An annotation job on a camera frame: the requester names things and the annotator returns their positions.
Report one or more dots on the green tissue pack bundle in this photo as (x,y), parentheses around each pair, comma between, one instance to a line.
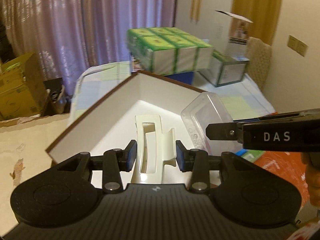
(168,50)

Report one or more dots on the brown white cardboard box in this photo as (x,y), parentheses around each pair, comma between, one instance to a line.
(110,122)

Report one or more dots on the cream plastic hair claw clip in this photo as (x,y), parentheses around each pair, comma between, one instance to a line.
(155,149)

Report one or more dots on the beige quilted chair back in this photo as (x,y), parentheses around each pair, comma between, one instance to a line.
(259,55)

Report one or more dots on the blue box under tissues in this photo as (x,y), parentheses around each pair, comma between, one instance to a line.
(185,77)

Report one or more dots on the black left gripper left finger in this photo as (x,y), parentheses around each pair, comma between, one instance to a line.
(111,163)

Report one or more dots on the purple curtain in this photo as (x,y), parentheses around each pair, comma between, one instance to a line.
(69,36)

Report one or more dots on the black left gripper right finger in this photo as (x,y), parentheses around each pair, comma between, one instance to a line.
(200,163)

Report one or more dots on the green white carton box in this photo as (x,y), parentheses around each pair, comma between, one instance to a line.
(225,70)

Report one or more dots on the yellow curtain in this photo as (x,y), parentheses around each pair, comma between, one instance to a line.
(264,15)

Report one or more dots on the yellow cardboard box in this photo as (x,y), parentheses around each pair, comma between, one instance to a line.
(23,92)

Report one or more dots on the person's right hand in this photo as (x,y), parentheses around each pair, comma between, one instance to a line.
(312,180)

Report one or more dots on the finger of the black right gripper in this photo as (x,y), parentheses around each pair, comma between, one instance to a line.
(230,131)

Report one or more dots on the tall white open box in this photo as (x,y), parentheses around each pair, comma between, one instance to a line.
(230,33)

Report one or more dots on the black bag on floor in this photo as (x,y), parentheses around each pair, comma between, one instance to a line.
(56,101)

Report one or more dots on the clear plastic container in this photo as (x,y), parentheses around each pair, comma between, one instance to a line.
(207,109)

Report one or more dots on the orange printed mat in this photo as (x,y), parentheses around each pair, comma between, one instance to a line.
(289,166)

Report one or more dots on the wall switch plate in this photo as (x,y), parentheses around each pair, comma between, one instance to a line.
(297,45)

